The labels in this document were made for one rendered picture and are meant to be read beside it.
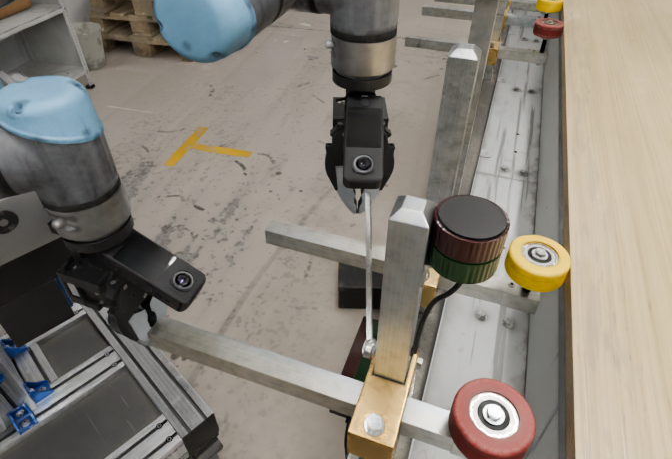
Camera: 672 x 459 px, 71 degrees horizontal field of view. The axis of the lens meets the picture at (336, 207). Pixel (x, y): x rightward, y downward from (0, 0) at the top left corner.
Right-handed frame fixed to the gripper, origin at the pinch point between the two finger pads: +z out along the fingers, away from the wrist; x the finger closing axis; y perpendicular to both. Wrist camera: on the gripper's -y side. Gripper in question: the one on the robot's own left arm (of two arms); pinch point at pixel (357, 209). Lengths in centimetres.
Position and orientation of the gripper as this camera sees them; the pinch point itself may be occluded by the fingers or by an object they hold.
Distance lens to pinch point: 67.2
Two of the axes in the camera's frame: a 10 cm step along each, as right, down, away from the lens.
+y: 0.0, -6.4, 7.7
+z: 0.0, 7.7, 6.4
